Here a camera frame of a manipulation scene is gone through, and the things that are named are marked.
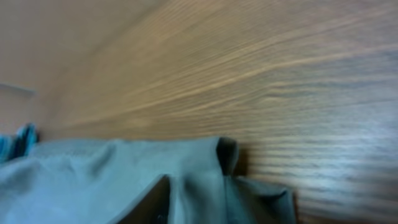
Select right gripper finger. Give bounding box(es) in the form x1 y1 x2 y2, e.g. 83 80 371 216
117 175 170 224

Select grey shorts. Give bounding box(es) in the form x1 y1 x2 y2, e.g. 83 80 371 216
1 137 296 223

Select light blue garment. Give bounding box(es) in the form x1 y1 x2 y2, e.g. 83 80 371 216
1 123 39 163

